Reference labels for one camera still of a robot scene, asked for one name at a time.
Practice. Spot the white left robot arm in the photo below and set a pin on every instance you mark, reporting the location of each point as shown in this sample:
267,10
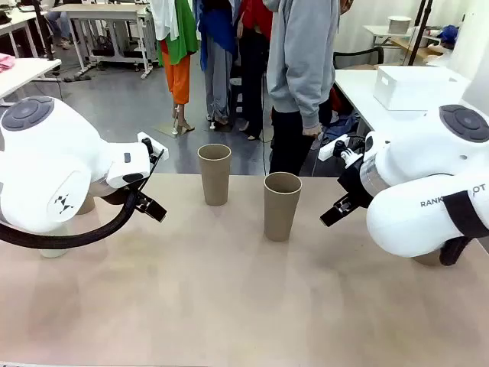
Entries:
46,153

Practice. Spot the white shelf desk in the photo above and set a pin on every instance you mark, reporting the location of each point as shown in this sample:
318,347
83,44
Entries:
382,31

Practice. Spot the person in grey hoodie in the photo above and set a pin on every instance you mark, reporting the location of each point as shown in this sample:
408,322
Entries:
294,49

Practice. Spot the tall brown cup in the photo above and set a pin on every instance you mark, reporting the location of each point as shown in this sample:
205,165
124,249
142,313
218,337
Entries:
282,214
214,179
87,204
426,260

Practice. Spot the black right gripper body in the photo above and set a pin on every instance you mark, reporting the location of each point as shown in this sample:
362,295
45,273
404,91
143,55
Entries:
353,183

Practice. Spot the flat mannequin stand base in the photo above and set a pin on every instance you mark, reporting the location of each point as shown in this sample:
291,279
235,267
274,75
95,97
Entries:
168,128

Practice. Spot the seated person in jeans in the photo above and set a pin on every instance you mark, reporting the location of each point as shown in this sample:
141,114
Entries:
59,23

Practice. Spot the person's right forearm grey sleeve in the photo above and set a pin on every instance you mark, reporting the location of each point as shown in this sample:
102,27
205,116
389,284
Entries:
315,99

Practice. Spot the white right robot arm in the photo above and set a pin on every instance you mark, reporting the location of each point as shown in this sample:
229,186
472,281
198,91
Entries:
412,179

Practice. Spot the grey trousers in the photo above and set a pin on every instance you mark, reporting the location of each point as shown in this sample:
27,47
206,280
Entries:
217,84

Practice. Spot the green garment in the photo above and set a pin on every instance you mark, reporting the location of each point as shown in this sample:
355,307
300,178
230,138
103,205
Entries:
187,30

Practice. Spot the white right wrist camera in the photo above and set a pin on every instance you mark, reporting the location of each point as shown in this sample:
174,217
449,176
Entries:
328,150

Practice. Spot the round grey box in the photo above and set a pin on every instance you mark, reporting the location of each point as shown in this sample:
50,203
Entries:
399,23

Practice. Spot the pale green cup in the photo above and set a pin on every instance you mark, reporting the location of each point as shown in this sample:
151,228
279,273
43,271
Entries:
53,252

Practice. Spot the white metal-legged table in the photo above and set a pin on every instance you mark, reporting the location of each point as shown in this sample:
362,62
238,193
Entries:
99,11

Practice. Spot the person's right hand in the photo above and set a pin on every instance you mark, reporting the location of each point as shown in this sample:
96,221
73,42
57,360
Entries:
313,131

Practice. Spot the black tripod pole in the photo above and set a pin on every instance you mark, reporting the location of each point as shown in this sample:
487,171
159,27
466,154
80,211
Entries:
420,30

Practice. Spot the large white side table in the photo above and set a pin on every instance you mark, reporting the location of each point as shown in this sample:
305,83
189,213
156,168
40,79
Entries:
357,91

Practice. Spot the black stand pole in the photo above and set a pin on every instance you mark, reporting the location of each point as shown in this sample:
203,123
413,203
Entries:
44,30

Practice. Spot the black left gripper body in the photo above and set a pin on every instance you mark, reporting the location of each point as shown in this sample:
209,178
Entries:
126,197

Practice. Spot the blue cap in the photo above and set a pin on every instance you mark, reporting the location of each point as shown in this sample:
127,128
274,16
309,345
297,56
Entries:
449,32

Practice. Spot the pink cloth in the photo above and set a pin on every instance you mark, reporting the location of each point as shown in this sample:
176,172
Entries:
5,62

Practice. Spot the orange trousers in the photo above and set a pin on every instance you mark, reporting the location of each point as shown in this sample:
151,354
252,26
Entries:
177,80

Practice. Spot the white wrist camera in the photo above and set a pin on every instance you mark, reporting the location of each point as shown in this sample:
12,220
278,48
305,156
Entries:
328,150
158,144

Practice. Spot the red garment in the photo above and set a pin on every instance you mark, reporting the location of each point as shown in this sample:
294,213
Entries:
256,15

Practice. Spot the white garment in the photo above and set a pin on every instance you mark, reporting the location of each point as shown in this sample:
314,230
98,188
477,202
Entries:
164,17

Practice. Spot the white plastic basket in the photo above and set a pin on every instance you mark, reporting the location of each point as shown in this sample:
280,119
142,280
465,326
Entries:
412,88

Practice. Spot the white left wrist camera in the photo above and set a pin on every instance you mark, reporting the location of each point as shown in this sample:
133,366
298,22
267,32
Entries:
158,144

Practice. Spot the blue garment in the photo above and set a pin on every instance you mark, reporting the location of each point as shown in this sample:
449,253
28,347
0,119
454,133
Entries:
217,23

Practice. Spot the pile of coloured clothes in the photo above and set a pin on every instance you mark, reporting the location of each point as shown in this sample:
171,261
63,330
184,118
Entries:
344,122

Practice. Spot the white table with pink cloth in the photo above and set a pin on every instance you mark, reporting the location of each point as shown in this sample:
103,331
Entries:
26,72

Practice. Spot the black office chair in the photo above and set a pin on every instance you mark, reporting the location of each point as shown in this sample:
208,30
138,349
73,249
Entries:
361,53

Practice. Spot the black trousers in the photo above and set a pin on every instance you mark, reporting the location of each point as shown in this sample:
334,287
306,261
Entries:
254,76

